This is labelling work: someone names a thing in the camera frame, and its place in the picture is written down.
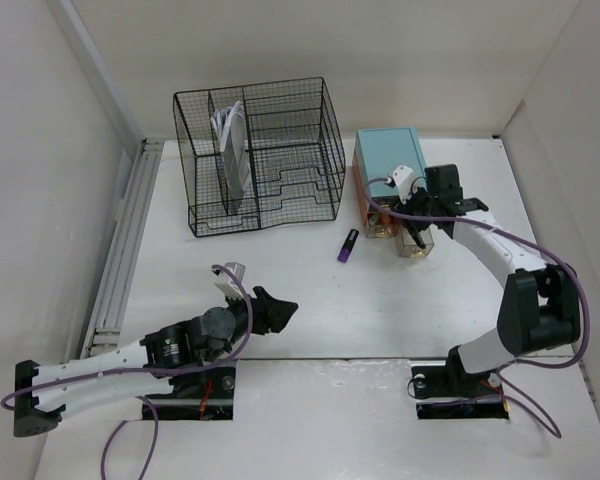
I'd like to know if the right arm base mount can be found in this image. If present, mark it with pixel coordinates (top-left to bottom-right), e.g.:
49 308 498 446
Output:
409 363 509 420

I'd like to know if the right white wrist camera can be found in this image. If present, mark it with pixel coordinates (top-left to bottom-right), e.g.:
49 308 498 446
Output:
386 165 423 204

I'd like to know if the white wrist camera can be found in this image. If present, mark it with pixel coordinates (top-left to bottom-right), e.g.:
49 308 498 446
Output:
211 262 246 300
386 165 423 204

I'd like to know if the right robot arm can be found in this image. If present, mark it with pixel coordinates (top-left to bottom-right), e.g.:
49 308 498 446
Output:
389 164 581 396

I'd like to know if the aluminium rail frame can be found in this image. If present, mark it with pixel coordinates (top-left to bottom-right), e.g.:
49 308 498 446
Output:
76 139 164 359

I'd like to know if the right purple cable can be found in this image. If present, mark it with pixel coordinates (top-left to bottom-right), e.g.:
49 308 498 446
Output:
364 177 592 440

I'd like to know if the black wire mesh organizer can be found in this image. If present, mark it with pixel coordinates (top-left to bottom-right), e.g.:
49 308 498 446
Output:
172 77 346 238

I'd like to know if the purple highlighter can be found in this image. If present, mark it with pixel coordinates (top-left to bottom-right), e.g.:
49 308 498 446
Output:
337 229 359 263

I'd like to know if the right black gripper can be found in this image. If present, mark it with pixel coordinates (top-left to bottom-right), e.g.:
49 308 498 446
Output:
389 179 438 236

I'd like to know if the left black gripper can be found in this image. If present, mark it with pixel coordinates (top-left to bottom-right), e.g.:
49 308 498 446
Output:
225 285 295 344

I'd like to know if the clear drawer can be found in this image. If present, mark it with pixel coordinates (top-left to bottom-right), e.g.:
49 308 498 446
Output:
396 225 435 259
365 210 399 238

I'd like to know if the teal drawer box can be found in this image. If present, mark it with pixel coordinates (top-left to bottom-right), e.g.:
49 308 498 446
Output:
352 127 426 233

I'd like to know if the purple cable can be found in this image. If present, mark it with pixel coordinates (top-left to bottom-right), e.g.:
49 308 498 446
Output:
364 177 592 440
0 263 254 479

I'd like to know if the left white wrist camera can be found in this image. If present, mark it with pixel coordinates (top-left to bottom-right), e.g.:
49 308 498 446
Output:
211 262 246 300

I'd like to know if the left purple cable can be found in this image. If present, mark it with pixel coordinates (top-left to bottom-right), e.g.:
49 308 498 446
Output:
0 263 254 479

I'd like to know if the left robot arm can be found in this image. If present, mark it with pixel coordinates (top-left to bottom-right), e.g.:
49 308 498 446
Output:
2 286 298 438

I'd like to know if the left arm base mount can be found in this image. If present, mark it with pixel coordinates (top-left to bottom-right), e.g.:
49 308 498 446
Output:
146 361 237 421

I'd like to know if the grey booklet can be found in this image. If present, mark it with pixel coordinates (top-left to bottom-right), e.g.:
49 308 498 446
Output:
210 100 252 215

